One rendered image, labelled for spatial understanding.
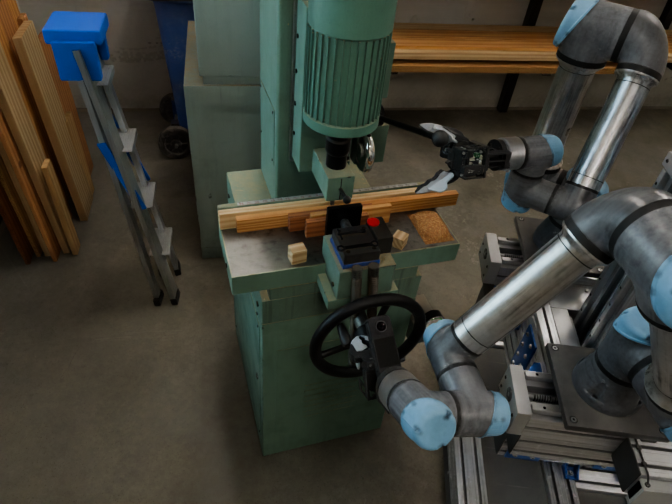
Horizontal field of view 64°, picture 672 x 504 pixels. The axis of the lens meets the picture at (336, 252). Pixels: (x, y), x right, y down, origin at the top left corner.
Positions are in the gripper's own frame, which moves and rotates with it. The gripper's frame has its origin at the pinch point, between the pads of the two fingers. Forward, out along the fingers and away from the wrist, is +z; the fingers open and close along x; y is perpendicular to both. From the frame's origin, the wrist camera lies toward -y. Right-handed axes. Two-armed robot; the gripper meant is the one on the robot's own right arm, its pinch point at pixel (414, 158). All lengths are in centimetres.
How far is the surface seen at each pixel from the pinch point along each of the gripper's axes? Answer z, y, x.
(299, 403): 21, -27, 84
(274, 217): 27.4, -21.8, 18.5
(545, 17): -200, -222, -25
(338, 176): 12.9, -14.2, 6.9
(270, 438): 30, -34, 101
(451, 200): -23.4, -22.1, 19.2
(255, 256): 34.1, -14.1, 25.1
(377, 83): 7.8, -4.1, -15.7
